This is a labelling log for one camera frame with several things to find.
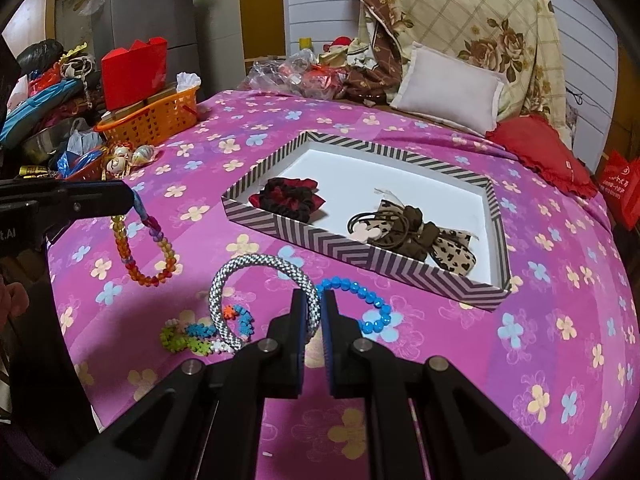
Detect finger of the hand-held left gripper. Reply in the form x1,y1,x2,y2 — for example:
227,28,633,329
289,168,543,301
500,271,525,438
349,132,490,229
46,180,143,242

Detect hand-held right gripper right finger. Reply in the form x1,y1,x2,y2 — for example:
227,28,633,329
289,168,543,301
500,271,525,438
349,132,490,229
322,290,571,480

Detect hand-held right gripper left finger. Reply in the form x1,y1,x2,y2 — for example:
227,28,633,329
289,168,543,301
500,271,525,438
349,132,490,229
47,287,308,480

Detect rainbow bead bracelet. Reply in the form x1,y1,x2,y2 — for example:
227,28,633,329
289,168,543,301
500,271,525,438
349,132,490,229
111,192,182,287

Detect silver white rope bracelet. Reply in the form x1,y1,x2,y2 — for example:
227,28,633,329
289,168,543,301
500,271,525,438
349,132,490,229
208,254,321,352

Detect dark brown hair bow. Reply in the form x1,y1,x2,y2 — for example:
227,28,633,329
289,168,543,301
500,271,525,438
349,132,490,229
370,205,441,263

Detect red black velvet hair bow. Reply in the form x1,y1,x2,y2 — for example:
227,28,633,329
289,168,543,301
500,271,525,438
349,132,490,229
248,177,327,223

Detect leopard print hair bow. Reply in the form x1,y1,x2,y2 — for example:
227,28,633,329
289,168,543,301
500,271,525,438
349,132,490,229
377,200,478,276

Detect striped cardboard box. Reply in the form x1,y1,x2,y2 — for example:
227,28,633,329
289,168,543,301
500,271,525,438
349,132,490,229
221,131,512,312

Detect person's left hand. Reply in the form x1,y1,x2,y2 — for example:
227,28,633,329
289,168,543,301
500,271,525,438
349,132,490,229
0,282,28,333

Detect small red basket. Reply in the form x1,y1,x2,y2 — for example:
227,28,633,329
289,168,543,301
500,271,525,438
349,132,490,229
60,157,108,181

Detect blue plastic bag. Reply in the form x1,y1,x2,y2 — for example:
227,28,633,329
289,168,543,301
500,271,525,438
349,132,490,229
56,147,108,178

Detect white plastic bag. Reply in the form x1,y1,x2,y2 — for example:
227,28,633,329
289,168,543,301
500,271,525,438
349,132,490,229
67,117,108,153

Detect metal bowl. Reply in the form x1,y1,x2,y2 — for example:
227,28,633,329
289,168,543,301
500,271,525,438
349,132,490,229
22,127,76,166

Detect orange plastic basket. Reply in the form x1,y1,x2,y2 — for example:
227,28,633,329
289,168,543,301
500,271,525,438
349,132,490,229
95,84,200,148

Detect pile of bags and clothes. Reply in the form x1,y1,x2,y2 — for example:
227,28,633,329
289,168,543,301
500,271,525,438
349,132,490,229
0,40,106,161

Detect pink floral bedsheet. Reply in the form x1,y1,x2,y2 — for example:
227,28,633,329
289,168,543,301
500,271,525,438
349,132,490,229
47,87,633,480

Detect red gift bag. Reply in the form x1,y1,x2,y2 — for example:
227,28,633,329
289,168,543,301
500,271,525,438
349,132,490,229
101,36,168,111

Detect grey refrigerator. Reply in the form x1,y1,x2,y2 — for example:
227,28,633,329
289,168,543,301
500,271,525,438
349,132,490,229
92,0,246,106

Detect clear plastic bags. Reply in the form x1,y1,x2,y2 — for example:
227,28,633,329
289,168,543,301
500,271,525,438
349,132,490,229
247,50,351,101

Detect yellow wooden door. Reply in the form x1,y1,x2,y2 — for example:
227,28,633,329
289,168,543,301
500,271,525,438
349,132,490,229
239,0,291,78

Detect brown floral quilt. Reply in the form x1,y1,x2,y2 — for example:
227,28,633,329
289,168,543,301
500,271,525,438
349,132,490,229
345,0,416,106

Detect white pillow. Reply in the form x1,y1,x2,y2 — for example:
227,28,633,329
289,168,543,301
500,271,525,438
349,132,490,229
390,42,506,136

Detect red frilled pillow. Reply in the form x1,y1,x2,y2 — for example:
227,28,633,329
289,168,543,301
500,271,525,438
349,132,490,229
486,114,598,198

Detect red shopping bag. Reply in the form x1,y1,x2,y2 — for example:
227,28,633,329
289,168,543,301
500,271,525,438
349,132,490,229
597,149,640,231

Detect cream floral quilt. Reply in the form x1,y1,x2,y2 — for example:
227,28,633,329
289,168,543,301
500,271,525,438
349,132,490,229
332,0,568,131

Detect blue bead bracelet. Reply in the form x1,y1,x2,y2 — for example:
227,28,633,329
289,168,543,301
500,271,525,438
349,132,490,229
320,277,393,337

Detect colourful flower bead bracelet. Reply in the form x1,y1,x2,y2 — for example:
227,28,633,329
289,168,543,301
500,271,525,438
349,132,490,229
160,304,257,357

